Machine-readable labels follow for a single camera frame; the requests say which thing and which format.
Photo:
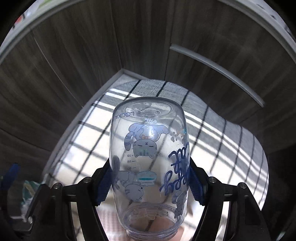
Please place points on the grey cabinet handle bar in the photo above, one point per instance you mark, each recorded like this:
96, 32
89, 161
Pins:
218, 68

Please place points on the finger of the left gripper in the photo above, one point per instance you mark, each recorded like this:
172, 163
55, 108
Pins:
9, 177

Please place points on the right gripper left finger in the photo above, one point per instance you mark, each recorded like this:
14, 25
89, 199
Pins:
50, 213

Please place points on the clear printed plastic cup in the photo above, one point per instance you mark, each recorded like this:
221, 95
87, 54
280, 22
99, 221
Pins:
149, 155

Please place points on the checkered white cloth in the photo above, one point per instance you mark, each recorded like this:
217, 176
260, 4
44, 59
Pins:
224, 150

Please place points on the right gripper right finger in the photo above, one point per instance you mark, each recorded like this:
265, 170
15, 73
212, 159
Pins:
244, 221

